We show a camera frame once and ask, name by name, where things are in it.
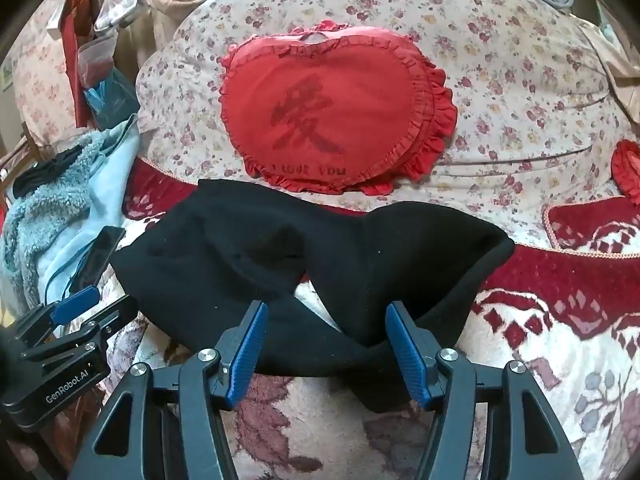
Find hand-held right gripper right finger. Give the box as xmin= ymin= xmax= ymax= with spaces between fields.
xmin=385 ymin=300 xmax=587 ymax=480

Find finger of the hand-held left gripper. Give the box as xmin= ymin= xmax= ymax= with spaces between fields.
xmin=22 ymin=294 xmax=139 ymax=362
xmin=10 ymin=286 xmax=101 ymax=347

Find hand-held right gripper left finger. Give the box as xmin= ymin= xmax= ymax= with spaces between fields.
xmin=70 ymin=300 xmax=270 ymax=480

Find black pants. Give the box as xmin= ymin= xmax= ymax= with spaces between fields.
xmin=109 ymin=178 xmax=516 ymax=413

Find black smartphone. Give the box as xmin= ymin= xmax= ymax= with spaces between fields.
xmin=70 ymin=226 xmax=127 ymax=293

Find light blue fleece garment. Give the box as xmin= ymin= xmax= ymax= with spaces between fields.
xmin=0 ymin=112 xmax=141 ymax=311

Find black cloth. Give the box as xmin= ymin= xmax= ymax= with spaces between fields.
xmin=12 ymin=152 xmax=83 ymax=198

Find red and white patterned blanket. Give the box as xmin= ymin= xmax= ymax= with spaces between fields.
xmin=95 ymin=155 xmax=640 ymax=480

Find blue plastic bag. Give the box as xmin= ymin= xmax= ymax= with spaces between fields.
xmin=82 ymin=67 xmax=138 ymax=128

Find floral pillow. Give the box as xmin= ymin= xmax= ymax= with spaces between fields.
xmin=10 ymin=0 xmax=86 ymax=146

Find clear plastic bag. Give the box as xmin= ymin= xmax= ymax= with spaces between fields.
xmin=77 ymin=35 xmax=118 ymax=91

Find red heart-shaped ruffled pillow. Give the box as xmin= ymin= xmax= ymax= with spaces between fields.
xmin=218 ymin=19 xmax=458 ymax=197

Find floral quilt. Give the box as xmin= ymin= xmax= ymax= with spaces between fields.
xmin=136 ymin=0 xmax=640 ymax=251

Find small red ruffled pillow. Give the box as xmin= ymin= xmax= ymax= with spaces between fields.
xmin=611 ymin=139 xmax=640 ymax=196

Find thin blue cable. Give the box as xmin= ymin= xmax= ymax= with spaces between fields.
xmin=42 ymin=245 xmax=96 ymax=308

